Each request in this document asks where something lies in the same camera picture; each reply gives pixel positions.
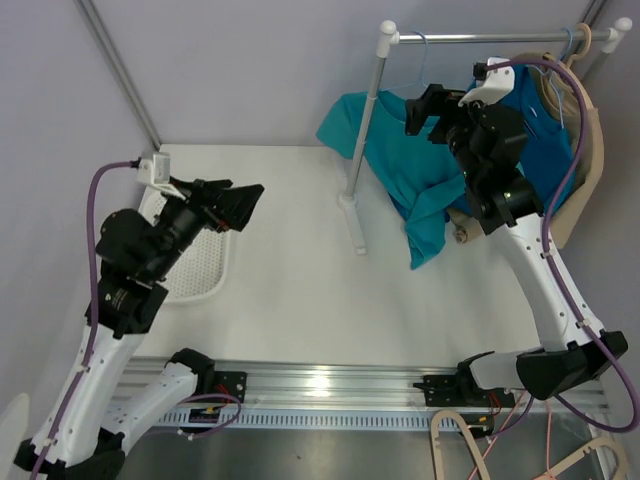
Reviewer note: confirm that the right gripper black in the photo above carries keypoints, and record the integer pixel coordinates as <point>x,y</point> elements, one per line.
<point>437,102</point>

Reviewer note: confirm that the right black mount plate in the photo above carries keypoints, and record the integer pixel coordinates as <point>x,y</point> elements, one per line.
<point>456,390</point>

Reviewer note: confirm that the beige wooden hanger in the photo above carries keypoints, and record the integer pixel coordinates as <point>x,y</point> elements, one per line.
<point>567,59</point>

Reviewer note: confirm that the light blue wire hanger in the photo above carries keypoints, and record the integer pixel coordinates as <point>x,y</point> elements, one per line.
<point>420,78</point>

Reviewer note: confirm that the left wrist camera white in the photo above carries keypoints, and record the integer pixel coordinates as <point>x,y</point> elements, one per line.
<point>153,171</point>

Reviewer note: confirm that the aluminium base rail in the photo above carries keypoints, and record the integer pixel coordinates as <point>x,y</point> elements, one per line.
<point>298,396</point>

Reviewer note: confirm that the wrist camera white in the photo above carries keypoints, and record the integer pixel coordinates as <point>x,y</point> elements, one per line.
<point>494,79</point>
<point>153,171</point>

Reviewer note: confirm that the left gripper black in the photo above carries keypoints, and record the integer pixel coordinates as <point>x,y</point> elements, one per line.
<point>218,210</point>

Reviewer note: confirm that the blue t shirt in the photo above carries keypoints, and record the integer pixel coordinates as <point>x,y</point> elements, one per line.
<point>547,155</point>

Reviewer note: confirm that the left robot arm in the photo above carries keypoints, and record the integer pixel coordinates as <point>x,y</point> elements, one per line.
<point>81,439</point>

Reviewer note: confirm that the teal t shirt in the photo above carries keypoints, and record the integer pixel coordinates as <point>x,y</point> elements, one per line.
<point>422,179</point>

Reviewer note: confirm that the white plastic basket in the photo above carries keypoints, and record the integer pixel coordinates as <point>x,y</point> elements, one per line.
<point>201,271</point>

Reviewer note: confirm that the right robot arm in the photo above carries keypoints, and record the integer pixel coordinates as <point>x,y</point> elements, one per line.
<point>575,347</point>

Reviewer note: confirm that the black mount plate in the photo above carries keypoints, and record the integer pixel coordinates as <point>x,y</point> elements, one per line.
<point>456,390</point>
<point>233,383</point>

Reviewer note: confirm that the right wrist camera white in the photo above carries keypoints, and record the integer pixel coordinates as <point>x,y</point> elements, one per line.
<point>494,79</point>

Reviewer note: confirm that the left black mount plate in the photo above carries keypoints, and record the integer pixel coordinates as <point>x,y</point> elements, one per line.
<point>233,383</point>

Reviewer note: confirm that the beige t shirt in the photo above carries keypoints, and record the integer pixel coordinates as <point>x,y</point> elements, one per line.
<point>587,174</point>

